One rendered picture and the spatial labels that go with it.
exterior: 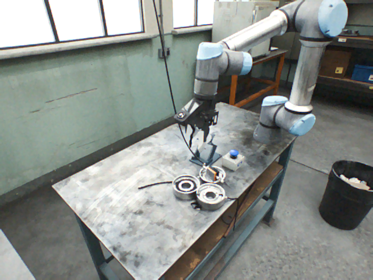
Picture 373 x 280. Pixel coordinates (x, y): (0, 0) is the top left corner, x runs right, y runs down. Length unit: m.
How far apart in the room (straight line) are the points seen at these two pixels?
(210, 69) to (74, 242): 1.55
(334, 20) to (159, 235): 0.93
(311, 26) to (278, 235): 1.38
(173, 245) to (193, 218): 0.12
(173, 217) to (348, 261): 1.40
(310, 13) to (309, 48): 0.12
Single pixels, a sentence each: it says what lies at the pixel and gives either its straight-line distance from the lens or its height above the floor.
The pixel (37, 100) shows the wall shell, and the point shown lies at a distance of 2.18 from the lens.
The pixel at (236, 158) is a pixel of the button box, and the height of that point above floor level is 0.85.
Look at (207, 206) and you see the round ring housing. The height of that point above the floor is 0.83.
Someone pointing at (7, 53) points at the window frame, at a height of 1.14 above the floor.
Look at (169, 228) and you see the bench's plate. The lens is 0.81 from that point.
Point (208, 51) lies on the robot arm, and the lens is 0.73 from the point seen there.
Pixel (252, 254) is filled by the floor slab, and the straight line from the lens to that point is 1.75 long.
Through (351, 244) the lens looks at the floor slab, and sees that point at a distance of 2.08.
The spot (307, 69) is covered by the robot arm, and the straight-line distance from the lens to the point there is 1.06.
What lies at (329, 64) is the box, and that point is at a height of 0.63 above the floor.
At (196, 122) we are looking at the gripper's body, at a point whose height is 1.08.
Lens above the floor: 1.44
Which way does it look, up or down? 32 degrees down
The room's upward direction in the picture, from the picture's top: straight up
